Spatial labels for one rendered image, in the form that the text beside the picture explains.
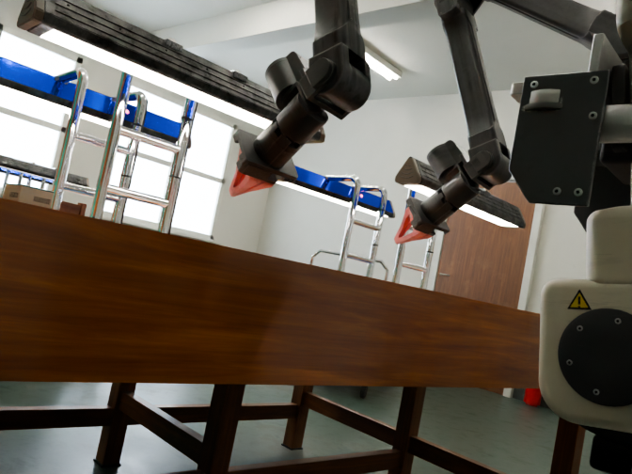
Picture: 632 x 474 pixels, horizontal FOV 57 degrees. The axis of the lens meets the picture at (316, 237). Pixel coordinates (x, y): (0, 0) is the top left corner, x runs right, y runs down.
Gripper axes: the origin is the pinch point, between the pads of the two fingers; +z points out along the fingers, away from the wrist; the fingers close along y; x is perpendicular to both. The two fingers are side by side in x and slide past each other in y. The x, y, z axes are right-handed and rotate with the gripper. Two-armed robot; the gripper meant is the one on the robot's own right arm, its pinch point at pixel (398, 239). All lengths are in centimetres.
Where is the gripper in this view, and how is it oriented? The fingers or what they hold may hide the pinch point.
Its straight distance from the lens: 123.2
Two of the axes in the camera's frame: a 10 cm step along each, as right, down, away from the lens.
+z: -6.4, 5.7, 5.1
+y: -7.1, -1.9, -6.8
